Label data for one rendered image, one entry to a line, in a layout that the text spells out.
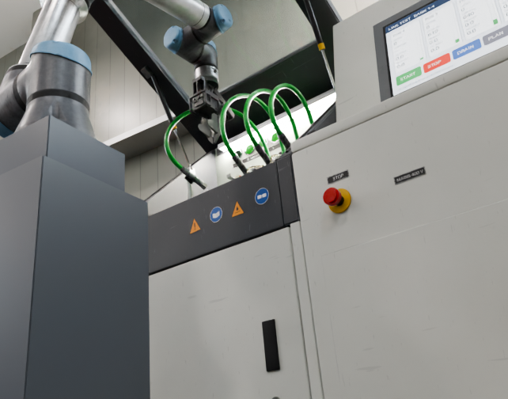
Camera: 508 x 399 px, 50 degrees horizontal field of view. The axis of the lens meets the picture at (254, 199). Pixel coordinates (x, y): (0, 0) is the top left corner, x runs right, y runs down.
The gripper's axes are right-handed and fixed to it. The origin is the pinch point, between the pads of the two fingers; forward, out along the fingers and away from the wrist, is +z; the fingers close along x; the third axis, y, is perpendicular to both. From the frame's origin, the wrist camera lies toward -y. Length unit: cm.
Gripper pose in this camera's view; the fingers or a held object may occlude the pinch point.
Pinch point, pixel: (215, 140)
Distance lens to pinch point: 168.8
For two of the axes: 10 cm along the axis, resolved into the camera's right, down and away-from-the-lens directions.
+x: 7.9, -3.2, -5.3
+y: -6.1, -2.7, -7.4
